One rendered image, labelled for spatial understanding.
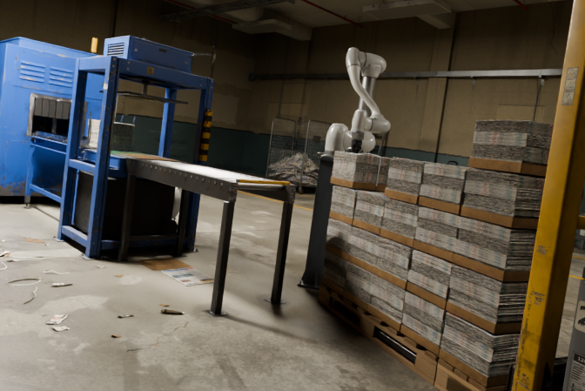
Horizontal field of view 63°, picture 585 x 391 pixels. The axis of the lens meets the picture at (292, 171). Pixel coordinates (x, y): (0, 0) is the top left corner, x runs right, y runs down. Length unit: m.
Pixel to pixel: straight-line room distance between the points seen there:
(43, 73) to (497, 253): 5.16
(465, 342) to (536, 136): 0.97
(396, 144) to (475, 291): 8.62
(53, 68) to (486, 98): 7.48
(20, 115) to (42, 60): 0.66
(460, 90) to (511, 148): 8.06
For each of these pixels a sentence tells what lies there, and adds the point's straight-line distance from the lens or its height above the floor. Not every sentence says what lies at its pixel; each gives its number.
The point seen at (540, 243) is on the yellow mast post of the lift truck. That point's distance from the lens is 1.90.
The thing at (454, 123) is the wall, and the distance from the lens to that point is 10.21.
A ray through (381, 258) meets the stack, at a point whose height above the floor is 0.48.
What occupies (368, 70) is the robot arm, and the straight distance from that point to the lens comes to 3.76.
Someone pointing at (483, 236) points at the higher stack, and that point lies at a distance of 2.31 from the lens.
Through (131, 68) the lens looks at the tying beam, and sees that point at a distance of 3.97.
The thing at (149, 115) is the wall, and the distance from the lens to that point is 12.51.
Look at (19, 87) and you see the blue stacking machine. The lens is 6.08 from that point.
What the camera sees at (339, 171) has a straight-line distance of 3.28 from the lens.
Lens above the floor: 1.05
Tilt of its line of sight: 3 degrees down
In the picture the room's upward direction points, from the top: 8 degrees clockwise
